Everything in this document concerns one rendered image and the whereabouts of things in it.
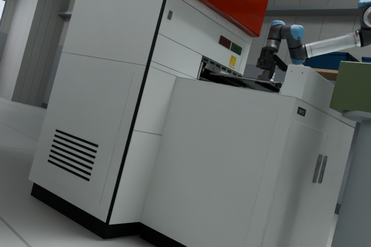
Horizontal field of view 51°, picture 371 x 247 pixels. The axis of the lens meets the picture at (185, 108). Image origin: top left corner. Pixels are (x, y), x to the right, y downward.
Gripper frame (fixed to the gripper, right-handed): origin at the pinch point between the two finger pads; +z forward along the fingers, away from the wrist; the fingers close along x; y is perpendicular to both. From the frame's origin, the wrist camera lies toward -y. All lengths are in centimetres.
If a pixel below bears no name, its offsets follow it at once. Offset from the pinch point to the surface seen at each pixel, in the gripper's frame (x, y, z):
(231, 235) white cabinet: 47, 21, 70
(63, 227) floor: 10, 86, 91
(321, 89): 41.7, -6.5, 0.9
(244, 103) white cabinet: 40, 27, 16
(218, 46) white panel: -9.8, 29.1, -14.6
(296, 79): 50, 11, 1
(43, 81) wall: -820, 193, 28
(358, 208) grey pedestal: 69, -16, 45
